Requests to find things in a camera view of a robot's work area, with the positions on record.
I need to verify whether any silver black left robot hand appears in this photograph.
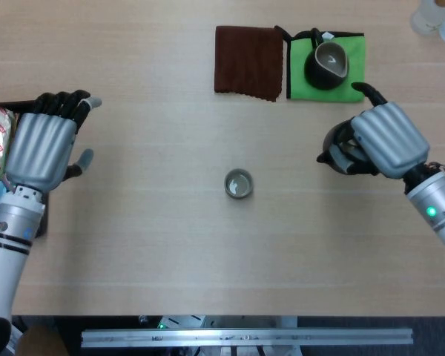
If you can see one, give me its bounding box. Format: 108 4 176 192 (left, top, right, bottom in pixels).
5 90 103 192

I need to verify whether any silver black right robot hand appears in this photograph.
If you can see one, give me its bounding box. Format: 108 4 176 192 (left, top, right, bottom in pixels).
320 82 430 179

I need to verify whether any black teapot with handle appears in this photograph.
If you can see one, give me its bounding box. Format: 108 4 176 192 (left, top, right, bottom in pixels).
316 124 379 175

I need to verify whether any small grey tea cup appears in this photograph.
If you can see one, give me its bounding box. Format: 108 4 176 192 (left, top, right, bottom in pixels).
224 168 254 200

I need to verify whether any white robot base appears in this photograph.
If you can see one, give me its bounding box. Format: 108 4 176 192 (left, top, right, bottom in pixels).
139 314 297 331

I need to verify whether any black plastic tray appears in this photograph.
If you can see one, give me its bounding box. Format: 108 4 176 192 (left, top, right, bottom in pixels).
0 99 50 240

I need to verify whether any green cloth with black trim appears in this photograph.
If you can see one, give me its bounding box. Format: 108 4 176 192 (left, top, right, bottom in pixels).
274 24 366 103

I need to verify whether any black ceramic pitcher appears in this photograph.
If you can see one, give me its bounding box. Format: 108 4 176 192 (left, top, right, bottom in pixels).
303 27 350 90

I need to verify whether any brown cloth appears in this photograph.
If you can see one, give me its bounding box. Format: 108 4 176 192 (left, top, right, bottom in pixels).
214 24 285 103

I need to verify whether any white paper sheet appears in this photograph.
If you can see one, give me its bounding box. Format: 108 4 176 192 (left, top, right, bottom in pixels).
10 326 23 352

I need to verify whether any aluminium rail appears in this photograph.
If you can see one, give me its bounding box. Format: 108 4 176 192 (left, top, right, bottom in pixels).
80 328 415 349

